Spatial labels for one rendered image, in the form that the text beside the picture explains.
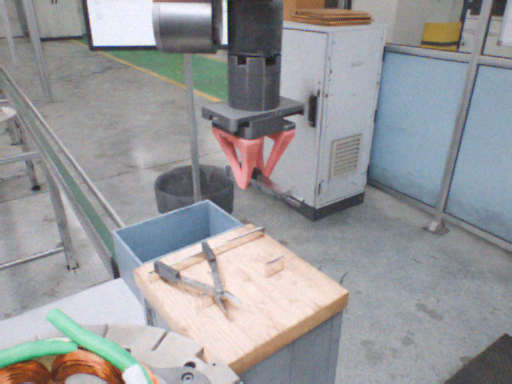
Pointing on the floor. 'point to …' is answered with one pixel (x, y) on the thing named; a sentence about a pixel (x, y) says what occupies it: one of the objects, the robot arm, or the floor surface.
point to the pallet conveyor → (53, 168)
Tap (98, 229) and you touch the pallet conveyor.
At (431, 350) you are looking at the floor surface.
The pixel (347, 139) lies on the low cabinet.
